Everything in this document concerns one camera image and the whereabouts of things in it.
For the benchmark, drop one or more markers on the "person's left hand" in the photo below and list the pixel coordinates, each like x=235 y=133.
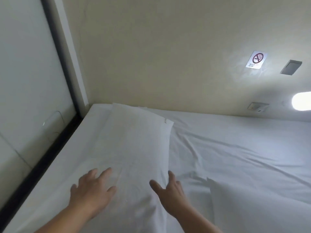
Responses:
x=90 y=194

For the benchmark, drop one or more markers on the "person's right forearm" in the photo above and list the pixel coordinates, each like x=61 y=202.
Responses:
x=196 y=224

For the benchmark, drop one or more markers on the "grey wall plate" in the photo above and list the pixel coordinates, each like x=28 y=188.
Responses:
x=291 y=67

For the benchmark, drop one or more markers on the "white corner post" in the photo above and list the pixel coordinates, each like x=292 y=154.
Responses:
x=73 y=58

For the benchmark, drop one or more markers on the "person's left thumb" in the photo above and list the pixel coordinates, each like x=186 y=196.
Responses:
x=111 y=190

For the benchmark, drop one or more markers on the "black panel frame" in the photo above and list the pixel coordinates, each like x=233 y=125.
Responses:
x=60 y=70

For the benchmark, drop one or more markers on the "no smoking wall sign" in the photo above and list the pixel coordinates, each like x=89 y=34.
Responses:
x=256 y=59

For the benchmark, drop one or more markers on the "person's right thumb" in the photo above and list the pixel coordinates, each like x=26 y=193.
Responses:
x=156 y=186

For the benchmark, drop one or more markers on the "person's right hand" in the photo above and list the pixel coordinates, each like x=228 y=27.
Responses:
x=172 y=200

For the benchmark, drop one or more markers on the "white bed sheet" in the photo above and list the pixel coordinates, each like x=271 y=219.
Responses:
x=230 y=148

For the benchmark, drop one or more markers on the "glowing wall lamp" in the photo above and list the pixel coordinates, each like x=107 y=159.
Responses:
x=302 y=101

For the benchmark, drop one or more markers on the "person's left middle finger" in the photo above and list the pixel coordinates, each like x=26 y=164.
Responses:
x=89 y=174

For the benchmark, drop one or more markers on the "beige wall socket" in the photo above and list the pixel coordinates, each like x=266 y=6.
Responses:
x=258 y=106

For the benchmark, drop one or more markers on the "frosted glass panel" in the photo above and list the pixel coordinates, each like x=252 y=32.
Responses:
x=26 y=77

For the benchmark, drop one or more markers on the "person's left forearm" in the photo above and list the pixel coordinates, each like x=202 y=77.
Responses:
x=59 y=222

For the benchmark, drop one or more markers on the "white pillow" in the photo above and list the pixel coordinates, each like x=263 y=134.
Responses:
x=136 y=143
x=257 y=211

